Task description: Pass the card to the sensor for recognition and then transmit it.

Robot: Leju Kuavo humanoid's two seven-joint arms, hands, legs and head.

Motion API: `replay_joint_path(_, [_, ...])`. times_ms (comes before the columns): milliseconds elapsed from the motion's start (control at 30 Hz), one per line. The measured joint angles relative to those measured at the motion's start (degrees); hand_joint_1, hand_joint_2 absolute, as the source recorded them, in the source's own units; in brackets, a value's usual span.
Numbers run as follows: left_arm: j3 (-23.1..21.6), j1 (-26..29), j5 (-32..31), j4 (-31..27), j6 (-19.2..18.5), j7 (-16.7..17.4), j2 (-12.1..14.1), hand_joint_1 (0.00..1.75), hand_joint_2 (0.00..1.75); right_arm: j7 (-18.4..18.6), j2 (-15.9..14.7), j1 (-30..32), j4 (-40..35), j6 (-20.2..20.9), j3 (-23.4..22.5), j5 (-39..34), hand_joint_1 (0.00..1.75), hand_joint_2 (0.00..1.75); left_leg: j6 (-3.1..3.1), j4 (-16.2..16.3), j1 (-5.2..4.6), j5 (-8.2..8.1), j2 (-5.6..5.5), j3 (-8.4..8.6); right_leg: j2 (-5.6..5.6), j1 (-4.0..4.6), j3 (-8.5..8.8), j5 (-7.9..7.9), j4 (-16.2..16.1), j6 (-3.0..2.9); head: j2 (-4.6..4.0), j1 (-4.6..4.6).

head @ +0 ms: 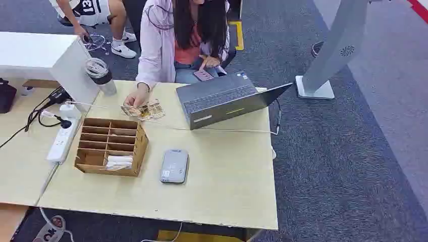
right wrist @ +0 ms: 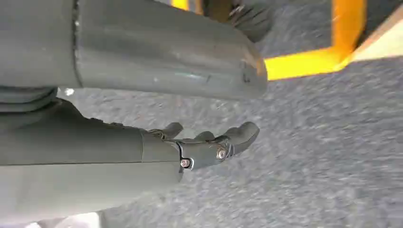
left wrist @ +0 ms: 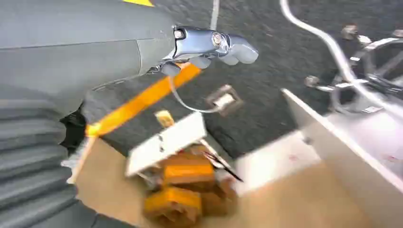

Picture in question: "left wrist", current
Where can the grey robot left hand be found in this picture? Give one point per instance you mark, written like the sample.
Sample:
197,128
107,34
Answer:
78,47

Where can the small yellow tag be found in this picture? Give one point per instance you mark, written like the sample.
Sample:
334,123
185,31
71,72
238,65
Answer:
164,118

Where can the white flat board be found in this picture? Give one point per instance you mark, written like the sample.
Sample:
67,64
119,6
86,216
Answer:
167,143

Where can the orange tape strip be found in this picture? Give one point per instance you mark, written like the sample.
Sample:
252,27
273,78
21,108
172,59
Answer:
138,102

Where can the white table panel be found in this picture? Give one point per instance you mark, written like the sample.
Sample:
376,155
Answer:
355,151

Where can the brown cardboard box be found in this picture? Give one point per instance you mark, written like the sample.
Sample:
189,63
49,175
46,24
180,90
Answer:
283,207

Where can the thin black tool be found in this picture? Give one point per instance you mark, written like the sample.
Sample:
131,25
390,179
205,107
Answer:
223,165

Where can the brown block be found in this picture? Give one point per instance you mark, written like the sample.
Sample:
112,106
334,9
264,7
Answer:
218,199

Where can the black wheeled chair base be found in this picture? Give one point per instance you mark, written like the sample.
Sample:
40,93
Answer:
377,67

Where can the metal floor socket box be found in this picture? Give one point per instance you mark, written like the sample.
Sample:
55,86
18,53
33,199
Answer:
224,100

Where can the ribbed grey left arm sleeve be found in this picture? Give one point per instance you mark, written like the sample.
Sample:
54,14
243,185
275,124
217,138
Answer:
28,163

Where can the orange block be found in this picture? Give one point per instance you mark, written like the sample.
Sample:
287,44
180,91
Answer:
189,173
171,204

